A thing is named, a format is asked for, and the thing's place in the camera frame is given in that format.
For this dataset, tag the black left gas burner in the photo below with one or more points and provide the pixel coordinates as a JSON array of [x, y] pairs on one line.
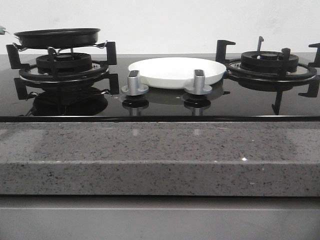
[[70, 62]]

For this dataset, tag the black left pan support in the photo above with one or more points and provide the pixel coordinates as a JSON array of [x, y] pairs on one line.
[[62, 73]]

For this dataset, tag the silver left stove knob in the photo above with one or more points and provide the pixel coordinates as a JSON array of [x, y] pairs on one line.
[[134, 87]]

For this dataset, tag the black right gas burner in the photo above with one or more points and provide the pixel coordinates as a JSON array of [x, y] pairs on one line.
[[262, 61]]

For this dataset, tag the black pan support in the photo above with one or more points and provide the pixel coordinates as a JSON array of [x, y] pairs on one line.
[[292, 74], [62, 73]]

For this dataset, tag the silver right stove knob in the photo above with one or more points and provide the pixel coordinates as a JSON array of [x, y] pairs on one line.
[[198, 87]]

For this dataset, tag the black gas burner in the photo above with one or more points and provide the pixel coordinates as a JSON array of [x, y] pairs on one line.
[[70, 62], [262, 61]]

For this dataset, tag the black frying pan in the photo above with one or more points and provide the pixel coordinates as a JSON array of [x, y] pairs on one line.
[[62, 38]]

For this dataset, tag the white round plate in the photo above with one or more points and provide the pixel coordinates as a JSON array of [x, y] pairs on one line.
[[175, 73]]

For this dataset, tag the black glass gas hob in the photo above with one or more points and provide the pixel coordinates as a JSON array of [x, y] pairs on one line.
[[102, 101]]

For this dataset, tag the black right pan support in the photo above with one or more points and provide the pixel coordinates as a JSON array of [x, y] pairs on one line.
[[292, 74]]

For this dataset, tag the silver stove knob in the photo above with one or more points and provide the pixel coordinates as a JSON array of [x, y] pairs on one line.
[[134, 87], [198, 87]]

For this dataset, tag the grey cabinet front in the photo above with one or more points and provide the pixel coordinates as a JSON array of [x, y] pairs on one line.
[[158, 218]]

